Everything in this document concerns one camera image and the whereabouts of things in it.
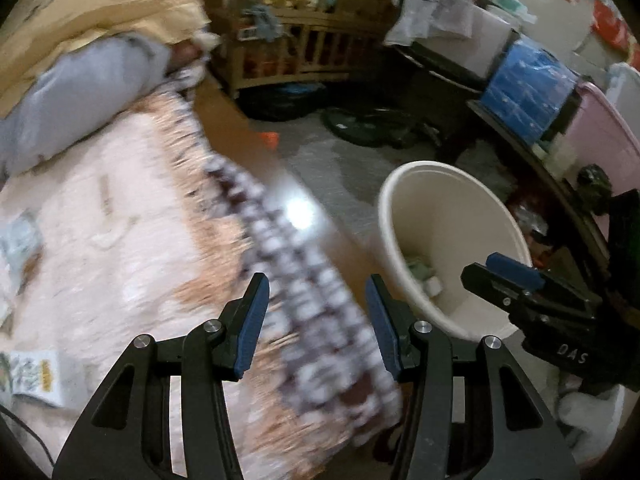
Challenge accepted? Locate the red plastic object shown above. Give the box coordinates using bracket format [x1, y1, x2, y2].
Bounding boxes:
[591, 0, 640, 52]

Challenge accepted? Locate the blue storage box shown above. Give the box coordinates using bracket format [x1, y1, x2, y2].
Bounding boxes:
[479, 36, 584, 147]

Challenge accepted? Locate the white yellow printed packet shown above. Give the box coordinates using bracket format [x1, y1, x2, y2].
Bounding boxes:
[0, 349, 67, 409]

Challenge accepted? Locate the white trash bin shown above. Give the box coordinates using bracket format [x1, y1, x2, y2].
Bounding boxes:
[377, 160, 534, 344]

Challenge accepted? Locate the yellow fleece blanket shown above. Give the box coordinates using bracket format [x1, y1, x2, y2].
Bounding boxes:
[0, 0, 212, 117]

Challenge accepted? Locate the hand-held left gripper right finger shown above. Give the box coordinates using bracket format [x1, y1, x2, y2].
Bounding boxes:
[365, 274, 581, 480]

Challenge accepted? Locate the pale green packet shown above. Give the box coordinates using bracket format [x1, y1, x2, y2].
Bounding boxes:
[0, 211, 44, 312]

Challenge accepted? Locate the peach quilted blanket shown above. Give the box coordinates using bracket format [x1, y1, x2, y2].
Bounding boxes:
[0, 95, 402, 480]

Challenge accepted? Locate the wooden crib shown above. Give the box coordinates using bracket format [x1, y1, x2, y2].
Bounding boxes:
[202, 0, 417, 102]

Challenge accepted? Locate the black cable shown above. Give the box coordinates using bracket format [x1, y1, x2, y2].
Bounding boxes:
[0, 404, 54, 467]

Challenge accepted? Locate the dark green toy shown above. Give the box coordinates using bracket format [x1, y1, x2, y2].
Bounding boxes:
[576, 164, 614, 199]

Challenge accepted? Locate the dark table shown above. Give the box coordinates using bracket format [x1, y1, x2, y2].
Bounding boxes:
[466, 99, 612, 262]

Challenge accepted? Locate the grey hooded garment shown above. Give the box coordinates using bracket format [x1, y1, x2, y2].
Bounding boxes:
[0, 31, 174, 179]

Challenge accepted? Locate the black bag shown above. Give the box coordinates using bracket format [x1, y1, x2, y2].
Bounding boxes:
[239, 84, 327, 122]

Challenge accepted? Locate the white plastic bag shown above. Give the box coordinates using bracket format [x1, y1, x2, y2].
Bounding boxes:
[372, 0, 474, 47]

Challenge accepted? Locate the teal hanging cloth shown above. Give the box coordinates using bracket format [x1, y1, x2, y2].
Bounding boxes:
[249, 4, 282, 42]

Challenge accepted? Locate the white fluffy cloth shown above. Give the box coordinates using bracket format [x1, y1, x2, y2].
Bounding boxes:
[554, 389, 627, 457]

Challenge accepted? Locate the green crumpled wrapper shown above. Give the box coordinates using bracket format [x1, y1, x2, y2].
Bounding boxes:
[404, 256, 437, 282]

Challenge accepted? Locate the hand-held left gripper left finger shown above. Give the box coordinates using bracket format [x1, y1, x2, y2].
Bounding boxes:
[52, 272, 271, 480]

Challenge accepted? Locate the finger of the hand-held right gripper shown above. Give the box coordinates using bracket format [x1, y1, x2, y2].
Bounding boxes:
[461, 262, 603, 322]
[486, 252, 544, 292]

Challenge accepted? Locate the white storage box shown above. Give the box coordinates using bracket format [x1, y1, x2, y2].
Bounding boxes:
[449, 4, 522, 82]

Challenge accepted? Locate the brown white patterned cloth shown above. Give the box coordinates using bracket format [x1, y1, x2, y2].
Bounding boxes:
[164, 54, 407, 442]

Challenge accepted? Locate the pink plastic tub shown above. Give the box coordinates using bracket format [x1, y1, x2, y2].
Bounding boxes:
[566, 81, 640, 242]

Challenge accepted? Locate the dark tangled object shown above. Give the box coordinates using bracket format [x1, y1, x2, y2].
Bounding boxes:
[319, 106, 442, 149]

